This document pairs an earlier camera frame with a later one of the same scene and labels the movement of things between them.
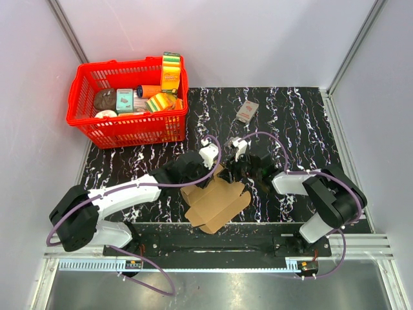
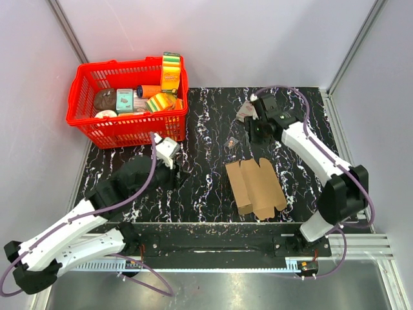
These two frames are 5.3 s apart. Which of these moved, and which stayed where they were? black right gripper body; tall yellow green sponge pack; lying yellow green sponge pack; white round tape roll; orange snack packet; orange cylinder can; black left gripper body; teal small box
Moved: black right gripper body; black left gripper body
Stayed: orange cylinder can; lying yellow green sponge pack; tall yellow green sponge pack; orange snack packet; white round tape roll; teal small box
